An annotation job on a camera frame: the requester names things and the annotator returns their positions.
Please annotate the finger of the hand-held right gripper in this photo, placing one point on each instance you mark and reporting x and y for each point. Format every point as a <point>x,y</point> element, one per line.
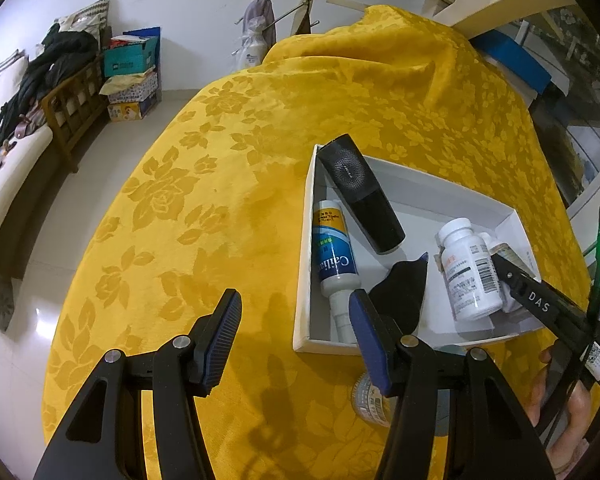
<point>542,300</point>

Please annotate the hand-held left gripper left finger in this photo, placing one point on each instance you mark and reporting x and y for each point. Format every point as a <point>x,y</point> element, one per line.
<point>222,340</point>

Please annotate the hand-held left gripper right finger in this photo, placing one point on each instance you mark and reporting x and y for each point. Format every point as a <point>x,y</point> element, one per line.
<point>370,340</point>

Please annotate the small white bottle grey label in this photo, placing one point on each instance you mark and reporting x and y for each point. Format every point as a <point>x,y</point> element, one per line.
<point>514,256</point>

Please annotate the toothpick jar with grey lid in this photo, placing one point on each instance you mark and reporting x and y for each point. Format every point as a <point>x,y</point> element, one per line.
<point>370,405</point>

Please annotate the large white pill bottle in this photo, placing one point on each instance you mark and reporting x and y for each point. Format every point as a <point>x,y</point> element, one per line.
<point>467,280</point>

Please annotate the blue and white tube bottle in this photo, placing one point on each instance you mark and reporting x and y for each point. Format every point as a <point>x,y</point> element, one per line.
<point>332,255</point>

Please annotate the black portable speaker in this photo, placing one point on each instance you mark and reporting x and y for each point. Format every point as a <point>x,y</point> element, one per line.
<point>365,195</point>

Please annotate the person's right hand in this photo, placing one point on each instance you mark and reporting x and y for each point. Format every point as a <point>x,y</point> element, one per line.
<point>575,425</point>

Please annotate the yellow floral tablecloth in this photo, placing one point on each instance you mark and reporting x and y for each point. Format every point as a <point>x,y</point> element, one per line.
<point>205,185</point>

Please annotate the grey floor mat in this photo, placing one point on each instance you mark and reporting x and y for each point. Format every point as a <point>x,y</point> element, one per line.
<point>0,300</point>

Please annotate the storage box with blue lid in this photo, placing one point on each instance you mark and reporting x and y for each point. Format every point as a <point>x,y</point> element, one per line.
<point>515,60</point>

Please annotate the printed cardboard box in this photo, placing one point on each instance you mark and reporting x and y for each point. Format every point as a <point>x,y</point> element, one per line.
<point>130,111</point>

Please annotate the white and blue cardboard box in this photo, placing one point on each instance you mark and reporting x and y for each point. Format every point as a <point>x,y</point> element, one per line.
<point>140,91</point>

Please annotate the yellow paper envelope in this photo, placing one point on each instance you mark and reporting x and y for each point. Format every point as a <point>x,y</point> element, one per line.
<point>122,84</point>

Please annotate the white hanging bag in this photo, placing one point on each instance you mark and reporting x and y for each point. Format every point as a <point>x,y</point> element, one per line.
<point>252,52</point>

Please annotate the green cardboard box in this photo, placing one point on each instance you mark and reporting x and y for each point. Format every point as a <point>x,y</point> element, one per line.
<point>130,57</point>

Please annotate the blue folder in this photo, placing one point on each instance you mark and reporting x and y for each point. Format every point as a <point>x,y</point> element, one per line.
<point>145,32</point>

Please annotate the purple hanging cloth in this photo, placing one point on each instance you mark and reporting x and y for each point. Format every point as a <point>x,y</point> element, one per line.
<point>260,17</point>

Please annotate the patterned pillow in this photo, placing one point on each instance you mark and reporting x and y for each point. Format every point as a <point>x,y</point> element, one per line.
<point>87,15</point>

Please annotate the wooden sofa frame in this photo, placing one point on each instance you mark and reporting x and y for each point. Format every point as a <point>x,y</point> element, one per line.
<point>75,105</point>

